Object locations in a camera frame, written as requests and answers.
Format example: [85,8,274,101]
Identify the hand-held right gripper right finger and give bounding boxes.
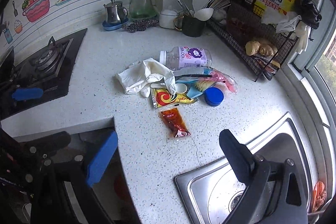
[219,129,309,224]

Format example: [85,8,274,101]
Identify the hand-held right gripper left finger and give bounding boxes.
[31,130,118,224]

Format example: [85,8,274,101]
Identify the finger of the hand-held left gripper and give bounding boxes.
[0,77,45,111]
[16,131,72,161]

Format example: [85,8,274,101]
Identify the red sauce sachet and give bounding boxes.
[159,106,192,139]

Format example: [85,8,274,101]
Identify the pink plastic bag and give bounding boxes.
[210,69,238,94]

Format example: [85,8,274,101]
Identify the blue scrubbing brush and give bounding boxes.
[186,78,218,99]

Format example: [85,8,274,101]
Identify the white plastic scoop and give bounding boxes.
[150,82,189,95]

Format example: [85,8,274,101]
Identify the white cloth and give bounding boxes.
[115,57,177,98]

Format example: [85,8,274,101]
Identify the clear bottle purple label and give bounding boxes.
[159,46,213,71]

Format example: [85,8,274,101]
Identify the stainless steel sink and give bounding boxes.
[175,112,319,224]

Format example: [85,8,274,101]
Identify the black glass gas stove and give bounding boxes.
[0,28,88,119]

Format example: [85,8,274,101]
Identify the blue round lid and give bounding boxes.
[204,87,225,107]

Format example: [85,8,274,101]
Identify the yellow red sachet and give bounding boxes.
[150,88,198,108]

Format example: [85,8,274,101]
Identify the orange mesh scrubber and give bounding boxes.
[312,181,327,212]

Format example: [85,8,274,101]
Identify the orange snack packet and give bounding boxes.
[256,55,281,75]

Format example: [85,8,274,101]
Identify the blue plastic dish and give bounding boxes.
[102,17,130,31]

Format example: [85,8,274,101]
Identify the ginger root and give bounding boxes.
[245,39,279,56]

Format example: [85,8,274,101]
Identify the steel teapot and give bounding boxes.
[104,0,128,25]

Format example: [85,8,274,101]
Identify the bag of red chillies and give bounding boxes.
[227,17,256,38]

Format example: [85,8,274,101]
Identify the dark green mug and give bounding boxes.
[174,13,206,38]

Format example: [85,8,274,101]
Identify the garlic bulbs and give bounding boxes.
[213,10,227,26]

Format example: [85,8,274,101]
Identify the white plastic bag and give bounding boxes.
[261,11,302,34]

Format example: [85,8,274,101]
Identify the white plastic ladle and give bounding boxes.
[192,0,210,13]
[194,7,214,21]

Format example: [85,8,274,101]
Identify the white enamel jar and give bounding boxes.
[159,6,181,29]

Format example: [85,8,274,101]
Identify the bundle of chopsticks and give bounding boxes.
[206,0,231,12]

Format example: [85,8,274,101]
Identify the steel cutlery in mug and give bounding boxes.
[177,0,195,17]

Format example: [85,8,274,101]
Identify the black plastic bag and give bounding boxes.
[295,0,322,30]

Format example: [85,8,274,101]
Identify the cartoon kitchen wall sticker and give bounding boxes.
[0,0,108,54]

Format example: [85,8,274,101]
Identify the window frame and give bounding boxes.
[276,0,336,214]

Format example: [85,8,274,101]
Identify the black wire rack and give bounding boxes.
[207,0,302,83]

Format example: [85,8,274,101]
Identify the steel wire scourer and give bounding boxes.
[121,19,160,33]

